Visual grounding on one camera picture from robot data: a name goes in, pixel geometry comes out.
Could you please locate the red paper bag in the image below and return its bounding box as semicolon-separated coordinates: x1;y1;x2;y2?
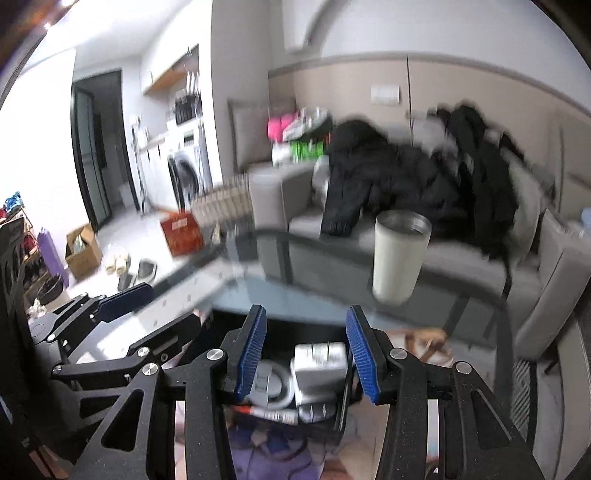
159;210;205;257

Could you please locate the black storage box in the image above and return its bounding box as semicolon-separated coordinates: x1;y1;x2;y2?
210;309;361;437

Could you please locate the printed desk mat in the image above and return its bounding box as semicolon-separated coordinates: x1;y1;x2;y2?
173;323;455;480

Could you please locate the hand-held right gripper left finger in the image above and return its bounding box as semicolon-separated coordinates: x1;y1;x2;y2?
76;305;269;480

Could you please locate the black framed glass door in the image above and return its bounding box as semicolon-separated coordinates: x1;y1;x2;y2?
71;68;123;232

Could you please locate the white wall cabinet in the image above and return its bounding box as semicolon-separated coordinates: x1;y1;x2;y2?
141;44;201;97

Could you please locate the white plastic bag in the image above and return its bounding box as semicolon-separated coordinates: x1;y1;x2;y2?
271;141;294;167

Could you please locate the round silver socket panel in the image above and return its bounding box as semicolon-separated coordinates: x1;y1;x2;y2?
247;360;296;409

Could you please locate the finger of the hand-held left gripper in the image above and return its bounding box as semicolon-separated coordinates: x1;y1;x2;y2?
51;310;204;384
28;282;154;344

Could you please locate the beige grey sofa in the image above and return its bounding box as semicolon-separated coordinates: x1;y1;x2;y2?
247;157;591;361

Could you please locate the orange tipped tube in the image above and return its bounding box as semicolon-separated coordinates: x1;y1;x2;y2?
231;405;301;423

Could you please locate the white washing machine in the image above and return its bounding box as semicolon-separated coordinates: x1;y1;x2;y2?
166;145;213;210

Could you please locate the pink plush item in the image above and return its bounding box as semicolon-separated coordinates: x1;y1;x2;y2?
268;113;298;139

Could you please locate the green packet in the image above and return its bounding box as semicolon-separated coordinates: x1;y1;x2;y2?
290;138;326;162

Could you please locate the light grey cloth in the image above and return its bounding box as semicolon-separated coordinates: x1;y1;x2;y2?
311;157;333;206

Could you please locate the beige pillow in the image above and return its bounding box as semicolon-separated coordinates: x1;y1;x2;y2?
228;98;296;171

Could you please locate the white power adapter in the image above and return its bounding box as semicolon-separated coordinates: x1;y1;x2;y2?
292;342;349;404

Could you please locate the shoe rack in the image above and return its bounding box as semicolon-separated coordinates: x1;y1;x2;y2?
0;191;35;301

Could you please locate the pile of black clothes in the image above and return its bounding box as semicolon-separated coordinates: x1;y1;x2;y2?
321;105;527;261

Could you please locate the cardboard box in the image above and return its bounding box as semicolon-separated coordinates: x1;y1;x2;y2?
65;224;103;278

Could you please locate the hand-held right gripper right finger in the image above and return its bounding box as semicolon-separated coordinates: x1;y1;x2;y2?
345;305;550;480

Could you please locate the purple bag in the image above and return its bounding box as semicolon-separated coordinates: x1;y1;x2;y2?
38;227;70;289

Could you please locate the cream cup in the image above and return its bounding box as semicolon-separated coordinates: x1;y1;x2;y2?
372;210;433;306

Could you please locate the white wall socket panel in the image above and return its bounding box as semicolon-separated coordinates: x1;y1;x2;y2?
370;84;400;106

